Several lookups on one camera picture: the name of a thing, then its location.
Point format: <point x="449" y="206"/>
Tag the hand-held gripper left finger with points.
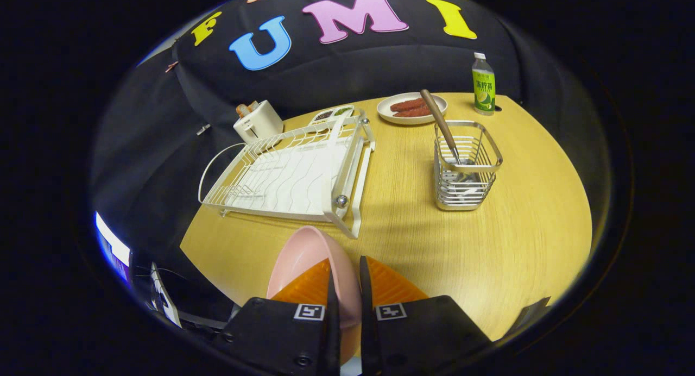
<point x="282" y="332"/>

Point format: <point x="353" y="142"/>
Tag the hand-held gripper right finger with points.
<point x="418" y="332"/>

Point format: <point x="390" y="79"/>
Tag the pink plate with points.
<point x="304" y="256"/>

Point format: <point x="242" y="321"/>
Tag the white plate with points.
<point x="386" y="114"/>

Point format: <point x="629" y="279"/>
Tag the white divided condiment dish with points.
<point x="331" y="114"/>

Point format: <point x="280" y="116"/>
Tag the white device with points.
<point x="165" y="300"/>

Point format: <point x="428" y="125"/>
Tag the lit monitor screen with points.
<point x="113" y="245"/>

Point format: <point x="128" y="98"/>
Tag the white toaster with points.
<point x="260" y="126"/>

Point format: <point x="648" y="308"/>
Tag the silver metal clip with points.
<point x="203" y="130"/>

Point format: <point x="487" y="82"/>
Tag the red sausage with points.
<point x="407" y="105"/>
<point x="412" y="113"/>

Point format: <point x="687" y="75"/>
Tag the green tea bottle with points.
<point x="483" y="88"/>

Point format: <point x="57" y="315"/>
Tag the black backdrop cloth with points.
<point x="380" y="66"/>

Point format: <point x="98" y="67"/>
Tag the red clip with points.
<point x="172" y="66"/>

